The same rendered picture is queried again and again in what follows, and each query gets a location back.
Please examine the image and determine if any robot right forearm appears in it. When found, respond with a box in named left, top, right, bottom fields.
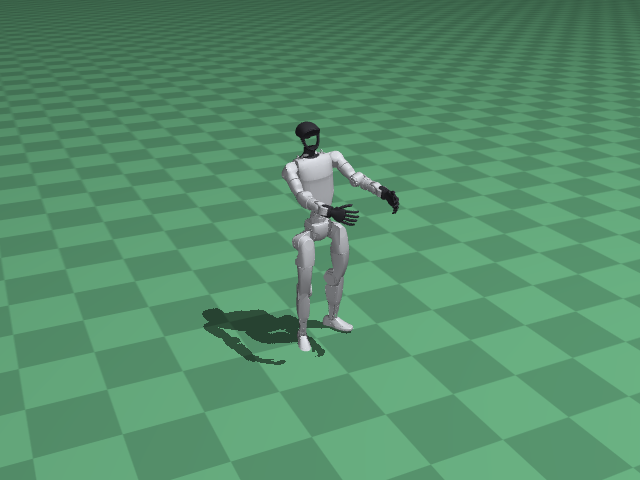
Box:
left=297, top=193, right=328, bottom=216

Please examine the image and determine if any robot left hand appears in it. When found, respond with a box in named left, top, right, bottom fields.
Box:
left=379, top=186, right=399, bottom=214

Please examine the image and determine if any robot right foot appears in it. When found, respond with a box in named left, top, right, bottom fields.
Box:
left=297, top=330, right=311, bottom=351

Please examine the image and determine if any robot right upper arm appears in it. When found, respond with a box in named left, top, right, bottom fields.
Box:
left=281, top=161, right=313, bottom=199

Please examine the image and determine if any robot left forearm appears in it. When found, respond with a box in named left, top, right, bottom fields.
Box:
left=360, top=173, right=385, bottom=198

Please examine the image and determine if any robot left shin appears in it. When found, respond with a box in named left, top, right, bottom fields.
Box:
left=325, top=276, right=344, bottom=321

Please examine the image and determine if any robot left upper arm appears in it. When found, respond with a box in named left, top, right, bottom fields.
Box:
left=327, top=151, right=364, bottom=187

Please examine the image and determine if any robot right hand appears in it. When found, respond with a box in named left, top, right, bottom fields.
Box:
left=321, top=204, right=359, bottom=226

